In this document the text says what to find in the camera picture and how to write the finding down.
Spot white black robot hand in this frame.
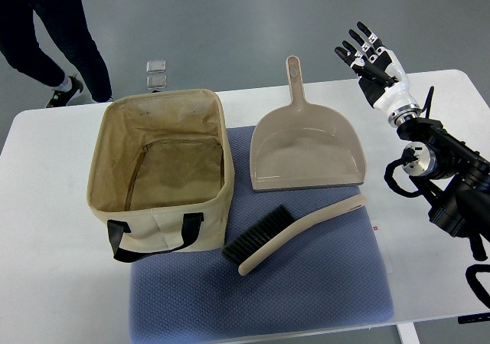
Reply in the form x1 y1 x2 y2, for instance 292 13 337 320
335 21 422 128

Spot beige brush black bristles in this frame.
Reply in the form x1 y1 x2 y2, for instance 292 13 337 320
222 194 367 276

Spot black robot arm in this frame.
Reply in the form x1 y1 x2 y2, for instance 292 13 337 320
384 92 489 305

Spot beige fabric storage bag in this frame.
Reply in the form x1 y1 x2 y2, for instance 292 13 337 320
87 89 234 263

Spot beige plastic dustpan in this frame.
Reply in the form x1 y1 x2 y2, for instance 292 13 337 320
250 56 367 192

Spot blue textured cushion mat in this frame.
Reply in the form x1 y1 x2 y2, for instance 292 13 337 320
129 126 396 342

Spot upper clear floor plate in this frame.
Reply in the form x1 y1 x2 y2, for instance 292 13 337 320
146 59 166 74

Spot clear floor plate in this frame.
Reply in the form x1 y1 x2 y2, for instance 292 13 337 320
147 74 167 90
146 59 166 74

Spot lower clear floor plate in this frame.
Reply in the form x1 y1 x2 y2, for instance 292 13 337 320
147 74 167 90

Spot white table leg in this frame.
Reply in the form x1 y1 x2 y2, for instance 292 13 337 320
397 323 420 344

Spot black table control panel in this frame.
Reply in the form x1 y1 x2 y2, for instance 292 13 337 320
457 312 490 325

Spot person in dark trousers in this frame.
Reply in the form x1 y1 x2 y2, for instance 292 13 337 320
1 0 113 108

